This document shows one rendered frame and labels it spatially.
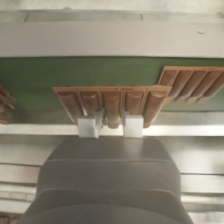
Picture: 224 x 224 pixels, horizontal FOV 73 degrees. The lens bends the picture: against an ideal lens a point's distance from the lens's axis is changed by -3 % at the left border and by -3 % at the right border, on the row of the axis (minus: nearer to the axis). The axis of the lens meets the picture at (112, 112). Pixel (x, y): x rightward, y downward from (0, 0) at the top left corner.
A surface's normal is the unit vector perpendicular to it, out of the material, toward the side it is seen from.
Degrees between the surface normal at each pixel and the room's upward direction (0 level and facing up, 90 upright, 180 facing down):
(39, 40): 90
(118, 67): 2
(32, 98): 2
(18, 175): 90
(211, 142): 90
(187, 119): 90
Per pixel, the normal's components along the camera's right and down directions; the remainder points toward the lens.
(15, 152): 0.00, -0.48
